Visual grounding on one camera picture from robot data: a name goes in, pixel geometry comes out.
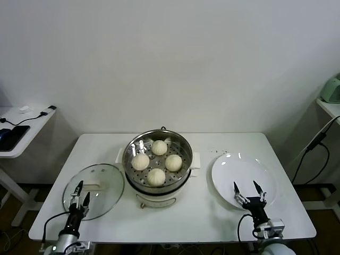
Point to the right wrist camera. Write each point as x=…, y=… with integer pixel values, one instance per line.
x=275, y=228

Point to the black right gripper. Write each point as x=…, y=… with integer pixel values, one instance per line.
x=256, y=205

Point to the white side desk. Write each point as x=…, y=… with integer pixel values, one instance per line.
x=326, y=107

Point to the stainless steel steamer basket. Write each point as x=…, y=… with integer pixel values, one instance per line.
x=183, y=151

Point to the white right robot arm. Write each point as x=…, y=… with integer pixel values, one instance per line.
x=276, y=247

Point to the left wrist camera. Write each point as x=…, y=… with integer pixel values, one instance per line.
x=79, y=245

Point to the round glass pot lid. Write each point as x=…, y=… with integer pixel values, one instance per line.
x=106, y=183

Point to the round white plate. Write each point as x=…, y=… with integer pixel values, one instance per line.
x=239, y=172

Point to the small white object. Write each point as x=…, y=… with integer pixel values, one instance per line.
x=24, y=109

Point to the black tablet device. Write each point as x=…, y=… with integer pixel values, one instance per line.
x=14, y=136

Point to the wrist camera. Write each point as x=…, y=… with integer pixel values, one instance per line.
x=79, y=245
x=275, y=228

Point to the white side table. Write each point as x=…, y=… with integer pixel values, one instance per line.
x=29, y=117

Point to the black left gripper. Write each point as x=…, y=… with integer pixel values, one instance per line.
x=75, y=217

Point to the white steamed baozi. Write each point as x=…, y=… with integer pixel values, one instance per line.
x=173, y=162
x=156, y=177
x=140, y=161
x=159, y=147

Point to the pale green appliance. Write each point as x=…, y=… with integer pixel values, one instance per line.
x=332, y=90

